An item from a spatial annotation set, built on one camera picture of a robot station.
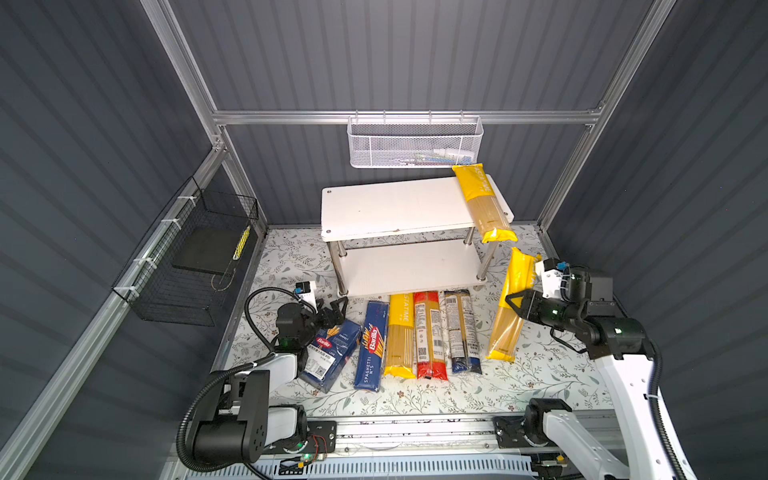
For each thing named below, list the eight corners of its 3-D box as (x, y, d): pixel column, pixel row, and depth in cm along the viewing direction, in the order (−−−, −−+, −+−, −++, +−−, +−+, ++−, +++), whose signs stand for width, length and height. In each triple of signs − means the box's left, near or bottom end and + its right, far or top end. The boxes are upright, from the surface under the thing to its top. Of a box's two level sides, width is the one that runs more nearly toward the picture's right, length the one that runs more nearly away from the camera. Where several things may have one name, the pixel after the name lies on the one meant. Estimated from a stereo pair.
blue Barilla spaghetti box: (354, 390, 83) (352, 385, 80) (367, 306, 100) (366, 299, 97) (381, 392, 82) (381, 388, 79) (390, 307, 99) (389, 301, 96)
